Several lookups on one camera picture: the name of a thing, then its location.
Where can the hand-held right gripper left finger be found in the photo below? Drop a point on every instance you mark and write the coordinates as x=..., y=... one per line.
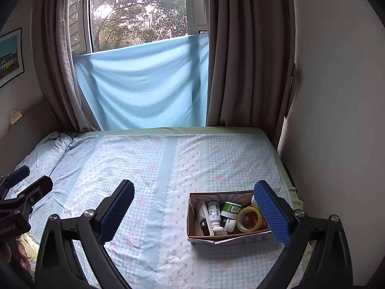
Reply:
x=118, y=207

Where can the white handheld digital meter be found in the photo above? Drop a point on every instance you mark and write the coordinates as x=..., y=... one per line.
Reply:
x=204, y=227

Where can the red carton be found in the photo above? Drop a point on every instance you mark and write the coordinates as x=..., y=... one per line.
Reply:
x=263, y=223

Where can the grey curtain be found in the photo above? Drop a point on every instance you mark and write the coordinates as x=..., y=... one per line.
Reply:
x=60, y=51
x=249, y=51

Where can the small white bottle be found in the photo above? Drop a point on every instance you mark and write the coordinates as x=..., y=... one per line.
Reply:
x=230, y=224

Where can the bed with green sheet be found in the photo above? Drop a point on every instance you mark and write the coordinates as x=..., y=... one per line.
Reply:
x=180, y=130

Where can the white tube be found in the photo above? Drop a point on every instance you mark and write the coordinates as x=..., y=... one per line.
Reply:
x=201, y=210

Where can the framed wall poster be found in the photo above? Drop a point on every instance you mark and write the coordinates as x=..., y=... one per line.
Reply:
x=10, y=57

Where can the beige headboard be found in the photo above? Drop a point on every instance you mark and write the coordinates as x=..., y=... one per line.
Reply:
x=30, y=126

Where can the yellow tape roll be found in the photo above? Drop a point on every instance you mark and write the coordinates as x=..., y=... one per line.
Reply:
x=244, y=215

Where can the window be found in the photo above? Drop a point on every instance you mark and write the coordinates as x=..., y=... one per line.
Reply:
x=135, y=12

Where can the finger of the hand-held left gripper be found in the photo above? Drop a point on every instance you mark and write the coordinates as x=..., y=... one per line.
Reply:
x=18, y=174
x=36, y=188

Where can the light blue cloth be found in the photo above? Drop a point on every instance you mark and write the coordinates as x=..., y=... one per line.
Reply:
x=141, y=81

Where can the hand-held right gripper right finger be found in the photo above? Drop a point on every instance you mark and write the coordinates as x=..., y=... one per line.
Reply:
x=272, y=210

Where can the yellow sticky note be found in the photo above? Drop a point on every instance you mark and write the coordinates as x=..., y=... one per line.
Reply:
x=15, y=116

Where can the white jar green band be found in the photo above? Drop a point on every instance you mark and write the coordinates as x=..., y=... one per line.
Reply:
x=254, y=201

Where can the white pill bottle blue label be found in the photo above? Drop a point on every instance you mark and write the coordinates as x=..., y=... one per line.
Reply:
x=214, y=212

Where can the brown cardboard box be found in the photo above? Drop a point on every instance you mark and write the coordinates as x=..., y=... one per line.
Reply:
x=228, y=239

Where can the white jar green label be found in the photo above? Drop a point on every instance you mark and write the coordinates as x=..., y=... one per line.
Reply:
x=231, y=209

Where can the person's left hand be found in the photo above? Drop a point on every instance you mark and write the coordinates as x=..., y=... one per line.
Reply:
x=5, y=254

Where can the white rounded container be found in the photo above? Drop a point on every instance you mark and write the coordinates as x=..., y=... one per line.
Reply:
x=219, y=231

